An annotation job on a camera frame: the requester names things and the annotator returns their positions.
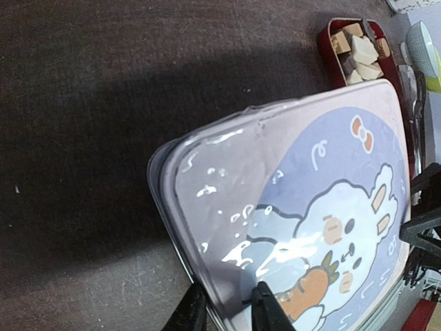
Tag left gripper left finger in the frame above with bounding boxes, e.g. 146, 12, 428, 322
162, 284, 207, 331

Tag lime green bowl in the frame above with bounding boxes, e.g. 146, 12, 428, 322
426, 54, 441, 94

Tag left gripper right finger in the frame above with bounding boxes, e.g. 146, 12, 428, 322
252, 281, 294, 331

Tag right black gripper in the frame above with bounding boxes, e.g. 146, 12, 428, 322
400, 163, 440, 255

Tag metal tin lid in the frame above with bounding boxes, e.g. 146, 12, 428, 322
163, 79, 410, 330

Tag white compartment tin box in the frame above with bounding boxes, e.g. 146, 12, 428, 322
146, 141, 225, 331

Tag metal tongs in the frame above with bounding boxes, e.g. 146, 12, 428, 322
398, 64, 428, 204

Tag dark red chocolate tray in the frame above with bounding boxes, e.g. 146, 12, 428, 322
316, 17, 402, 101

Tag light blue bowl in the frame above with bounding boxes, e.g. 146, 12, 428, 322
405, 21, 440, 78

